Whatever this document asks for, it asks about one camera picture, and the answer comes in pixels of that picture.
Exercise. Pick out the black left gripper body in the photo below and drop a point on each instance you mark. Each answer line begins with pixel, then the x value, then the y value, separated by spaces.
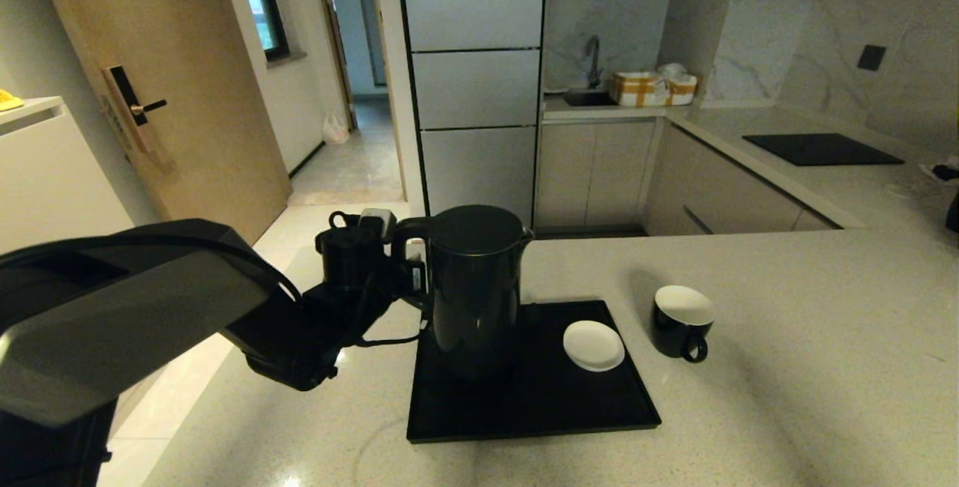
pixel 401 281

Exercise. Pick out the black electric kettle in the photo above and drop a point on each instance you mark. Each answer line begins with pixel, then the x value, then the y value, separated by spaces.
pixel 476 300

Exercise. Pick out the white saucer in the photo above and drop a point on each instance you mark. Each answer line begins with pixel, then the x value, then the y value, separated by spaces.
pixel 593 346

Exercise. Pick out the black cup white inside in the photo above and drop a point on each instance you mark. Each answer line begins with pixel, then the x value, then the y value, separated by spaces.
pixel 674 330

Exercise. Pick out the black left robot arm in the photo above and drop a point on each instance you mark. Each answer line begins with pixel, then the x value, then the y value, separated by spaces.
pixel 127 322

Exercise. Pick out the white plastic bag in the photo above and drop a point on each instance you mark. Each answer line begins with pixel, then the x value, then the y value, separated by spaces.
pixel 336 129

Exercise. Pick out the black rectangular serving tray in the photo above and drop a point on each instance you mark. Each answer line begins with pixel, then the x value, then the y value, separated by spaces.
pixel 539 416

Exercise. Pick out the grey refrigerator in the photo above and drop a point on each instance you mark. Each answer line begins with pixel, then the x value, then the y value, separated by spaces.
pixel 476 90

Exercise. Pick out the beige cabinet under sink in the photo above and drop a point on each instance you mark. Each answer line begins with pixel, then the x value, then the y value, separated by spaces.
pixel 592 172

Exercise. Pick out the dark kitchen sink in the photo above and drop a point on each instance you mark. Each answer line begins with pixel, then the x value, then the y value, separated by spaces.
pixel 588 98

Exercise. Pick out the light wooden door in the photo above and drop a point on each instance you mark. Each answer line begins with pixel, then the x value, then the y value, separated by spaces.
pixel 195 97

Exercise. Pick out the metal kitchen faucet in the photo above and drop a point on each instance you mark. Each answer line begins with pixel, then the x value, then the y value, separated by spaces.
pixel 593 58

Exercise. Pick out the cardboard box with yellow tape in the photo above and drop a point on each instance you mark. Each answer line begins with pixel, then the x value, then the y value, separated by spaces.
pixel 638 90

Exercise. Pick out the dark framed window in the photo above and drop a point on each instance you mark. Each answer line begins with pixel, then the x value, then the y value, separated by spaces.
pixel 268 0

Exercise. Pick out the beige cabinet under cooktop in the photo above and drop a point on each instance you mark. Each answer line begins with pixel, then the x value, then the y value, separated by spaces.
pixel 727 195

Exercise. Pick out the white crumpled bag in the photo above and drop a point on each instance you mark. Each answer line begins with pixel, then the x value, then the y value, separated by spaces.
pixel 673 72

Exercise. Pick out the white storage cabinet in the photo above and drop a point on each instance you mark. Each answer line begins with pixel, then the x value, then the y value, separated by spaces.
pixel 45 172

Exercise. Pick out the yellow object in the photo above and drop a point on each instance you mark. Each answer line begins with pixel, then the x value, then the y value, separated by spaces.
pixel 9 100

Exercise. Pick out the black induction cooktop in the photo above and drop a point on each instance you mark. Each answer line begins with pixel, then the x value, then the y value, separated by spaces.
pixel 822 148

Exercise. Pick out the dark round object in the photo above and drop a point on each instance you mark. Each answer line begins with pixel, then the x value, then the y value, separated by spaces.
pixel 954 213

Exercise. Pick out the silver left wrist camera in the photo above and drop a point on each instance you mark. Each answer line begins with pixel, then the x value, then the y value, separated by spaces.
pixel 378 225

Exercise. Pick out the wooden door frame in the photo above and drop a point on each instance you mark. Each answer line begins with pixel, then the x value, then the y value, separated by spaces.
pixel 339 45

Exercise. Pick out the black wall socket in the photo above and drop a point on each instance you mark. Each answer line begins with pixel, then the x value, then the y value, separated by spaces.
pixel 871 58

